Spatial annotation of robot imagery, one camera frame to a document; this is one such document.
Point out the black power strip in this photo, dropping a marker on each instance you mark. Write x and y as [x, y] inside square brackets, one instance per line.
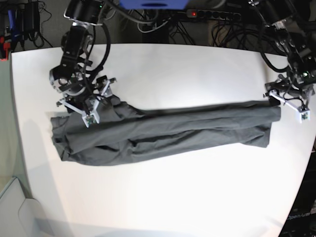
[212, 15]

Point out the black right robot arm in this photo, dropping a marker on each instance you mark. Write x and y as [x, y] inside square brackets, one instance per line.
[81, 89]

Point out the red black clamp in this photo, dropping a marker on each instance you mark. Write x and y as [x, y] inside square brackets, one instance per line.
[5, 46]

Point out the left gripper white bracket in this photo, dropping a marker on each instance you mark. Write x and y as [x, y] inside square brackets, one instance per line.
[288, 92]

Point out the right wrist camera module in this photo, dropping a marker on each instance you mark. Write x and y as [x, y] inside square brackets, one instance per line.
[90, 119]

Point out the dark grey t-shirt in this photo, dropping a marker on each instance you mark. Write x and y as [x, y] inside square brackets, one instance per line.
[127, 135]

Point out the blue plastic box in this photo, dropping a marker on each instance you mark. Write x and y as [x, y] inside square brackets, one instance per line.
[153, 4]

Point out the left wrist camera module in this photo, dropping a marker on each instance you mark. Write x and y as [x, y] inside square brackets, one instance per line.
[304, 115]

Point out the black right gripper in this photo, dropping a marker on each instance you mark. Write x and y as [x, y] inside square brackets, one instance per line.
[86, 103]

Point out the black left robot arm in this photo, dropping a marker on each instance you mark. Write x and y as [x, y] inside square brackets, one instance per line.
[296, 38]

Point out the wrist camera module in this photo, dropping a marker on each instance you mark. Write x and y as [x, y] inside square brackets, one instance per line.
[90, 119]
[304, 115]

